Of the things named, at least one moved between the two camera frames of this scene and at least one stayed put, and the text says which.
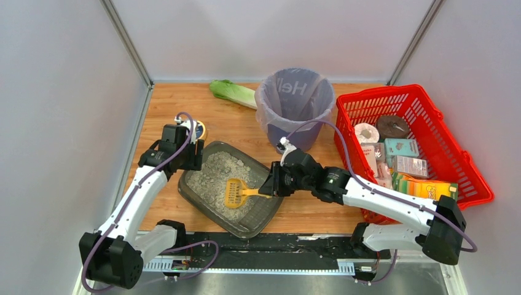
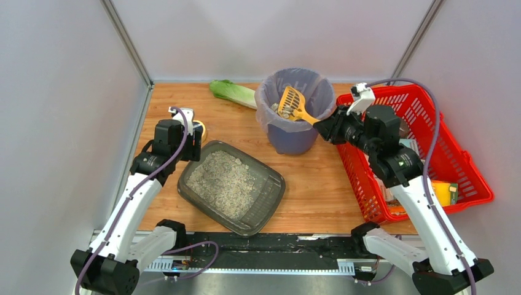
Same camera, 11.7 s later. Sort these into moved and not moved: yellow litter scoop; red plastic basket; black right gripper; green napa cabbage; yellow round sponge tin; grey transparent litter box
Moved: yellow litter scoop; black right gripper
Not moved: green napa cabbage; red plastic basket; grey transparent litter box; yellow round sponge tin
